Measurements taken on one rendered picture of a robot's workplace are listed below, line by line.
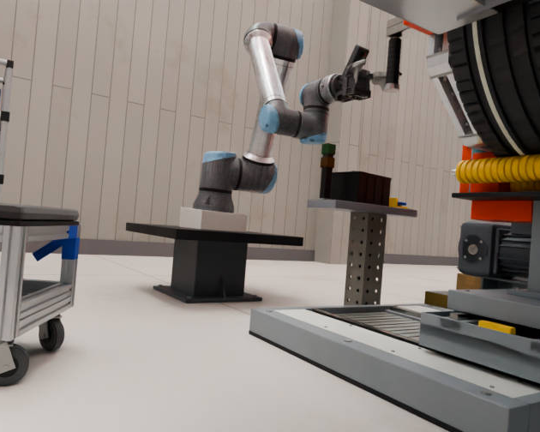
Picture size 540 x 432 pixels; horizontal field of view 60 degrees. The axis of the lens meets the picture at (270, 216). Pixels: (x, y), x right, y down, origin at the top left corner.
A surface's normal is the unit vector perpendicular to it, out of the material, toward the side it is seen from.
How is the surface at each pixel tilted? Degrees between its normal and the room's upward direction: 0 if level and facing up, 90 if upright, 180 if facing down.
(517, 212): 90
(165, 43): 90
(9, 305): 90
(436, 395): 90
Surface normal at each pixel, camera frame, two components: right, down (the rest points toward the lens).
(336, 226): 0.57, 0.03
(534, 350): -0.84, -0.08
